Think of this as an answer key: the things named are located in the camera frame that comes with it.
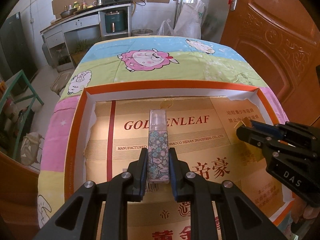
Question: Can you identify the green metal stool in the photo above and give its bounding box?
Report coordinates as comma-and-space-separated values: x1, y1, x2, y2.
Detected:
1, 70, 44, 161

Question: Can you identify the green air fryer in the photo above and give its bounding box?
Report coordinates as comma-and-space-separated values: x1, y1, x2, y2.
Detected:
105, 10, 126, 33

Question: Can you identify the wooden door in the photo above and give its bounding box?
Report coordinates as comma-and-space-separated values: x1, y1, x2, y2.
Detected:
221, 0, 319, 127

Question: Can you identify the dark green refrigerator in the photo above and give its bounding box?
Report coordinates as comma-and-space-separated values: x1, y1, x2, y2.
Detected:
1, 12, 38, 82

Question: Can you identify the orange-rimmed cardboard tray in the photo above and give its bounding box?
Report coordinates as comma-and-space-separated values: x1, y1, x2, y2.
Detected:
49, 80, 293, 239

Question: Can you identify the white kitchen counter cabinet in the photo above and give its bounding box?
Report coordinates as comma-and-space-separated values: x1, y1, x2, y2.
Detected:
40, 3, 133, 71

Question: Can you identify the cartoon sheep tablecloth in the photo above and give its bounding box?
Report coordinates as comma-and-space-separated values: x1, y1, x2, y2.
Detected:
37, 36, 292, 239

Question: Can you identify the white plastic sack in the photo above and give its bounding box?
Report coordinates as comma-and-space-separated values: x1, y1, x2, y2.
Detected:
174, 0, 205, 39

